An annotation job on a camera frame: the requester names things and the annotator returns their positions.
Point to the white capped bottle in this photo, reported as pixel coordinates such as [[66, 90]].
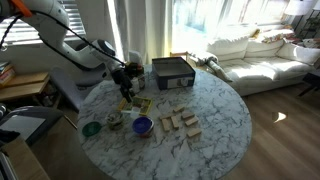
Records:
[[136, 85]]

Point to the wooden block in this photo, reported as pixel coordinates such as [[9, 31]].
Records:
[[179, 108], [192, 121], [166, 116], [194, 132], [175, 122], [166, 125], [188, 115]]

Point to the wooden desk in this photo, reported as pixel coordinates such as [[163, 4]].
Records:
[[23, 85]]

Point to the colourful patterned pillow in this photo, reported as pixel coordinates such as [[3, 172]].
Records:
[[273, 37]]

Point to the wooden chair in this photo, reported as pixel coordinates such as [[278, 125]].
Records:
[[179, 56]]

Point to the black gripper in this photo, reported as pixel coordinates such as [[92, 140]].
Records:
[[121, 80]]

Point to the green round lid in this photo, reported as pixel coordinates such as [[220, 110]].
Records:
[[91, 129]]

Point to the grey office chair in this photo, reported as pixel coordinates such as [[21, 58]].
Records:
[[70, 86]]

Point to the dark coffee table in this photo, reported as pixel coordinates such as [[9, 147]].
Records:
[[311, 81]]

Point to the window blinds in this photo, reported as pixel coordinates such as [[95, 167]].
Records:
[[75, 16]]

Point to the grey sofa blanket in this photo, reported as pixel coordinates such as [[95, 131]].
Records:
[[213, 66]]

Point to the clear acrylic organizer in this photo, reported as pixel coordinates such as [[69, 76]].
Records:
[[141, 81]]

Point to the cream curtain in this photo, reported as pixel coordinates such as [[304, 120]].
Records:
[[143, 26]]

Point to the blue lidded jar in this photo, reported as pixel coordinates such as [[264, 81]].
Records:
[[142, 125]]

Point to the stack of books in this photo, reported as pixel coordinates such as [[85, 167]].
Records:
[[6, 71]]

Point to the grey padded seat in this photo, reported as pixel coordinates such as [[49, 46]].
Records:
[[30, 123]]

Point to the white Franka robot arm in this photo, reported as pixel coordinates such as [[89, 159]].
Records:
[[50, 33]]

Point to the white floor lamp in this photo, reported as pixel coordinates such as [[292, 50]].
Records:
[[296, 8]]

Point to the dark blue open box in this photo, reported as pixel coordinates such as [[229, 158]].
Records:
[[173, 71]]

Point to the white sofa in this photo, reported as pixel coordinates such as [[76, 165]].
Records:
[[266, 63]]

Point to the open glass container with foil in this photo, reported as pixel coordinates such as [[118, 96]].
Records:
[[115, 120]]

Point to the yellow children's book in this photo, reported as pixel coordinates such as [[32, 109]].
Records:
[[145, 104]]

